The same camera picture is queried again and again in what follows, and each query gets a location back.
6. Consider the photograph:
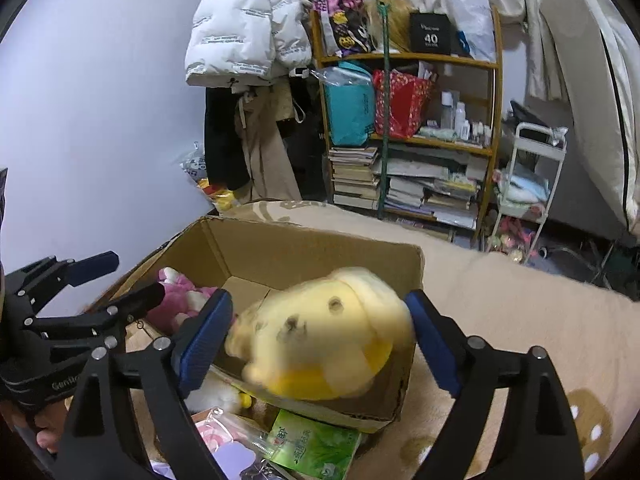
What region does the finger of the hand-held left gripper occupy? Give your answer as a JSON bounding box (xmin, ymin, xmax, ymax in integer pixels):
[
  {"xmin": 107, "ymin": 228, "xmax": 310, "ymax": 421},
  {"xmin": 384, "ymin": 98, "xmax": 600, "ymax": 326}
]
[
  {"xmin": 20, "ymin": 282, "xmax": 167, "ymax": 361},
  {"xmin": 2, "ymin": 251, "xmax": 121, "ymax": 322}
]

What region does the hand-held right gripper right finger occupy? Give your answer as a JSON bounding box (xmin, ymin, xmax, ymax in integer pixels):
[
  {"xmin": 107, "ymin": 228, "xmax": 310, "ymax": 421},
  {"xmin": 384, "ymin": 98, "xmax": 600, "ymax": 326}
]
[{"xmin": 404, "ymin": 289, "xmax": 586, "ymax": 480}]

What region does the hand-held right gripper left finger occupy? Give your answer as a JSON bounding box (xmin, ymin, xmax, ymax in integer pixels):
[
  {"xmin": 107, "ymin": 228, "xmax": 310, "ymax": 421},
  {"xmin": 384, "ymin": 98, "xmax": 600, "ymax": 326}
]
[{"xmin": 50, "ymin": 289, "xmax": 236, "ymax": 480}]

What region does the pink plush toy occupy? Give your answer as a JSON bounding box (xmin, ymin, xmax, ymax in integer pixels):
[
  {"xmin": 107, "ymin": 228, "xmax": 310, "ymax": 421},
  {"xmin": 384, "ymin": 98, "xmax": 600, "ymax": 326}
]
[{"xmin": 145, "ymin": 267, "xmax": 221, "ymax": 333}]

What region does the white plush toy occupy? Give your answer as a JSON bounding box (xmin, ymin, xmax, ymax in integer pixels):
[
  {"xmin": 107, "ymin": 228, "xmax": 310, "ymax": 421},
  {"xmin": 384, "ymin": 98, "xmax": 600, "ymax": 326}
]
[{"xmin": 185, "ymin": 372, "xmax": 246, "ymax": 416}]

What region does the pink swirl roll plush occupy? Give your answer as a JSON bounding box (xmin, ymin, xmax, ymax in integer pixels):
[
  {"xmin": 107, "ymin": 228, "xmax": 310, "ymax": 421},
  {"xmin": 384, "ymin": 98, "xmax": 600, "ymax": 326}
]
[{"xmin": 192, "ymin": 407, "xmax": 242, "ymax": 457}]

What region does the yellow plush toy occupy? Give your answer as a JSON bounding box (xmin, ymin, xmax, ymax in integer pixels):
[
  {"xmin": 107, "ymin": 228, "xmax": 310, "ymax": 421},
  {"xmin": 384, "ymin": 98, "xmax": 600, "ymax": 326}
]
[{"xmin": 225, "ymin": 266, "xmax": 418, "ymax": 401}]

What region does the purple plush toy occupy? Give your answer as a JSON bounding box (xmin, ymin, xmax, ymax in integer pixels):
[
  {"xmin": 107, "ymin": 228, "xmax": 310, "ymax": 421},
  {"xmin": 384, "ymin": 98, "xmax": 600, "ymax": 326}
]
[{"xmin": 212, "ymin": 442, "xmax": 257, "ymax": 480}]

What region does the cardboard box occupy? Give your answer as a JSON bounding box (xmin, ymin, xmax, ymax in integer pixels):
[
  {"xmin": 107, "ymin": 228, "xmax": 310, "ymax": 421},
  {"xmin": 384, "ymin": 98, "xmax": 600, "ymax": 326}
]
[{"xmin": 87, "ymin": 215, "xmax": 426, "ymax": 433}]

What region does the green tissue pack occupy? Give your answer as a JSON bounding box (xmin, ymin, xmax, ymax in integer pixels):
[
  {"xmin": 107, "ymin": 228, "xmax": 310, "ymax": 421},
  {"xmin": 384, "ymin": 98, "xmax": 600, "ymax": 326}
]
[{"xmin": 267, "ymin": 409, "xmax": 362, "ymax": 480}]

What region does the person's left hand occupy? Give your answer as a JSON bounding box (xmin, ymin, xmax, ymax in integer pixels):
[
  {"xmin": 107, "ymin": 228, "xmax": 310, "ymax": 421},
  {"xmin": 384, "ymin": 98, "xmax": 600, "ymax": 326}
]
[{"xmin": 12, "ymin": 399, "xmax": 71, "ymax": 461}]

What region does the clear bag of plush toys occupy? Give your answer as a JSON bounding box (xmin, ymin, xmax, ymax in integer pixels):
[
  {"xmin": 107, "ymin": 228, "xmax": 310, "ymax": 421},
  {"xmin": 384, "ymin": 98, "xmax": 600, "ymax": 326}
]
[{"xmin": 181, "ymin": 142, "xmax": 242, "ymax": 213}]

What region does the pile of magazines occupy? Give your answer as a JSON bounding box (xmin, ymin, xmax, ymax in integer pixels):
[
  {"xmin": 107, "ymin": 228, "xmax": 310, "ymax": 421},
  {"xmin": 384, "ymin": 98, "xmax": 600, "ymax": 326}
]
[{"xmin": 382, "ymin": 142, "xmax": 493, "ymax": 231}]

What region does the black long coat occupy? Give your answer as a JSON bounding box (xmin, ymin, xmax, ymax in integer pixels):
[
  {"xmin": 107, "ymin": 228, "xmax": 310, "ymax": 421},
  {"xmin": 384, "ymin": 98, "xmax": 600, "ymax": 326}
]
[{"xmin": 204, "ymin": 85, "xmax": 251, "ymax": 191}]

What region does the stack of books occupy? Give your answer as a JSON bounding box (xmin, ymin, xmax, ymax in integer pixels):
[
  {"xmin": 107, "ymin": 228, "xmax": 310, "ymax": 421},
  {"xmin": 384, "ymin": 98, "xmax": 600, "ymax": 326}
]
[{"xmin": 327, "ymin": 146, "xmax": 381, "ymax": 211}]

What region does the light blue cloth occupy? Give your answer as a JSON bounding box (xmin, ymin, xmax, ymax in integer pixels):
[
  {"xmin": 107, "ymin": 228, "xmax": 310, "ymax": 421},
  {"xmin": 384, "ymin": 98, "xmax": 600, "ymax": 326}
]
[{"xmin": 497, "ymin": 167, "xmax": 550, "ymax": 207}]

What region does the beige hanging garment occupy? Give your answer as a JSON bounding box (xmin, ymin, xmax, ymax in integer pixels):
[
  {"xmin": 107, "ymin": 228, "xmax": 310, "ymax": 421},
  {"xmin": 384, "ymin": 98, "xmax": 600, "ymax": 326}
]
[{"xmin": 235, "ymin": 80, "xmax": 303, "ymax": 203}]

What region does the white trolley cart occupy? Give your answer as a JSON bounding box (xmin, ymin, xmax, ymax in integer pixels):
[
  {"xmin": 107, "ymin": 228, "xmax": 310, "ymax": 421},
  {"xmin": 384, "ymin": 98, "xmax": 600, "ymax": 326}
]
[{"xmin": 487, "ymin": 122, "xmax": 568, "ymax": 263}]

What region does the dark hanging garment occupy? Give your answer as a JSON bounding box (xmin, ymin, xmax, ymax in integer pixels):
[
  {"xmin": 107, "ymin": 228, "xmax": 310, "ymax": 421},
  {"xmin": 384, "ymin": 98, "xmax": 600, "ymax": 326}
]
[{"xmin": 287, "ymin": 77, "xmax": 332, "ymax": 202}]

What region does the row of cosmetic bottles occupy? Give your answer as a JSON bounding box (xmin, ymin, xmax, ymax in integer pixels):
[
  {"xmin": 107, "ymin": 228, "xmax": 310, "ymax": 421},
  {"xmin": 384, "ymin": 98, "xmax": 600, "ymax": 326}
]
[{"xmin": 440, "ymin": 90, "xmax": 493, "ymax": 143}]

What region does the green pole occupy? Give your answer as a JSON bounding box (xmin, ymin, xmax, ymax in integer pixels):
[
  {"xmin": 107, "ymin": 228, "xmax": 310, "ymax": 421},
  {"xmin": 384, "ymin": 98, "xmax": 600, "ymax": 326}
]
[{"xmin": 376, "ymin": 2, "xmax": 393, "ymax": 221}]

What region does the red patterned bag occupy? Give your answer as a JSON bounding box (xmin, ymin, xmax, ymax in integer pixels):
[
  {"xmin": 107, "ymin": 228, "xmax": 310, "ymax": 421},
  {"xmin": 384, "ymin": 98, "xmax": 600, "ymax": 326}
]
[{"xmin": 372, "ymin": 69, "xmax": 436, "ymax": 140}]

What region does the black pouch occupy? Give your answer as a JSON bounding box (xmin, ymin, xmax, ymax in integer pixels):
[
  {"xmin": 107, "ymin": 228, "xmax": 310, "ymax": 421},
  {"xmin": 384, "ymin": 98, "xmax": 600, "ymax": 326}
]
[{"xmin": 509, "ymin": 101, "xmax": 557, "ymax": 143}]

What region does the teal bag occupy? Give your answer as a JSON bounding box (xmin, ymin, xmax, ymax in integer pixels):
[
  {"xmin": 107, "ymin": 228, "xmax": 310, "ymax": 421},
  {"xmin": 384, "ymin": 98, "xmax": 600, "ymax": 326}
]
[{"xmin": 315, "ymin": 62, "xmax": 376, "ymax": 147}]

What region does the white puffer jacket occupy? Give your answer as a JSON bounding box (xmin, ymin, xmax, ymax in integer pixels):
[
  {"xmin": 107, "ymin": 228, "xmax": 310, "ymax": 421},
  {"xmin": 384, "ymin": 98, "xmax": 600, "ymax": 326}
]
[{"xmin": 184, "ymin": 0, "xmax": 313, "ymax": 87}]

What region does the wooden shelf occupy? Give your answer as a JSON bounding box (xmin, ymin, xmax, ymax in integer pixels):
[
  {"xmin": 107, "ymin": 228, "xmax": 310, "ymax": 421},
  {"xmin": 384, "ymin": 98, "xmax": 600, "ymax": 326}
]
[{"xmin": 309, "ymin": 5, "xmax": 503, "ymax": 251}]

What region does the black box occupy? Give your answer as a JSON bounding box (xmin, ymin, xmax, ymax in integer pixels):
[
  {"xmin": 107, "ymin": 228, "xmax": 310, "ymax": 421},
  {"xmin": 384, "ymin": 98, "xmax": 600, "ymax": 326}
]
[{"xmin": 409, "ymin": 11, "xmax": 458, "ymax": 56}]

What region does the blond wig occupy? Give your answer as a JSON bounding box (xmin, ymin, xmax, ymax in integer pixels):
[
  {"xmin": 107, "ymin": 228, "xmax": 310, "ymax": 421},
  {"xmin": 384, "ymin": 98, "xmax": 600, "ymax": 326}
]
[{"xmin": 367, "ymin": 0, "xmax": 416, "ymax": 53}]

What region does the white plastic bag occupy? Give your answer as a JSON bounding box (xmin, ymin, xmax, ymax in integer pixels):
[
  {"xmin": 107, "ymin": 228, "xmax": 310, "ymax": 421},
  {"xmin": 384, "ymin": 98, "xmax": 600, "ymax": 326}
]
[{"xmin": 442, "ymin": 0, "xmax": 497, "ymax": 63}]

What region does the purple printed bag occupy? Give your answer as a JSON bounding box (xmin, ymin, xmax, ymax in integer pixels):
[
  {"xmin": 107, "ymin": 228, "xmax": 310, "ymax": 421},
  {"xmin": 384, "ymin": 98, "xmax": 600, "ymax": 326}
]
[{"xmin": 314, "ymin": 0, "xmax": 376, "ymax": 58}]

